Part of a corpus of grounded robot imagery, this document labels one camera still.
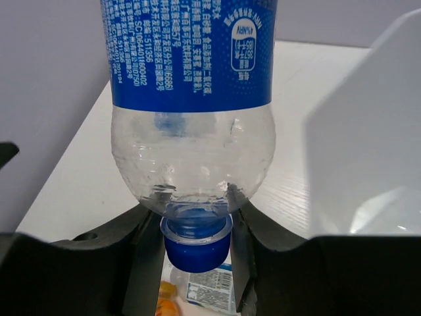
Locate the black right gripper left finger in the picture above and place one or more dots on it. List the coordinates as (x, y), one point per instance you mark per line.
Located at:
(114, 269)

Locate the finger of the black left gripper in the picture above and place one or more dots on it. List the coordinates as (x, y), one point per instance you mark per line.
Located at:
(7, 151)

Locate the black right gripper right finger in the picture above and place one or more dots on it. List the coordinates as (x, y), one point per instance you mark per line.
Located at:
(277, 272)

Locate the clear bottle white green label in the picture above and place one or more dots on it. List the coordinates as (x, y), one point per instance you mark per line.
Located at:
(213, 290)

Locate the clear bottle blue cap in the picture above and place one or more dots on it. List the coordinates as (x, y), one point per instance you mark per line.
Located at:
(192, 130)

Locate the white octagonal bin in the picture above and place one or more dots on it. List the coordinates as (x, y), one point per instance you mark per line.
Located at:
(363, 142)

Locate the orange plastic bottle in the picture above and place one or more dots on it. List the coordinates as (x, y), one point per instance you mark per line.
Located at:
(166, 303)

